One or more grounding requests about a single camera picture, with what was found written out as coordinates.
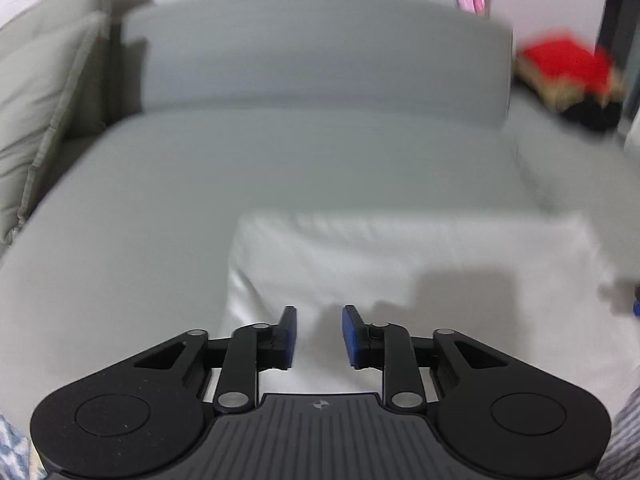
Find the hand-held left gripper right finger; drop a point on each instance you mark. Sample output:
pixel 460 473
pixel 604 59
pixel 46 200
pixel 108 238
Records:
pixel 350 335

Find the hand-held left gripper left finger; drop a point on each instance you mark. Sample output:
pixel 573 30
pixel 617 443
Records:
pixel 287 332

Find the white printed shirt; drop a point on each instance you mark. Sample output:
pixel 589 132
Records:
pixel 400 260

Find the black folded clothes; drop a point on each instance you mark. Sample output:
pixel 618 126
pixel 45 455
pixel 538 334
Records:
pixel 595 116

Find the grey striped cloth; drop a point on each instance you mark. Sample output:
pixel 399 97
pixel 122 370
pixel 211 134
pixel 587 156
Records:
pixel 625 445

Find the red folded cloth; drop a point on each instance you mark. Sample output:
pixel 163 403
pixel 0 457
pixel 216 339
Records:
pixel 565 62

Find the grey sofa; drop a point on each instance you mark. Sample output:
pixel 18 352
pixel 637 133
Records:
pixel 300 60

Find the blue white patterned cloth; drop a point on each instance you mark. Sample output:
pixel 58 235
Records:
pixel 12 450

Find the grey cushion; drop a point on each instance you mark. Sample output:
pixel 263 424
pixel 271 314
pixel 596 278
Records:
pixel 30 110
pixel 50 2

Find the dark window frame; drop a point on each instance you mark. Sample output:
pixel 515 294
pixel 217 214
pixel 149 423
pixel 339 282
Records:
pixel 620 0

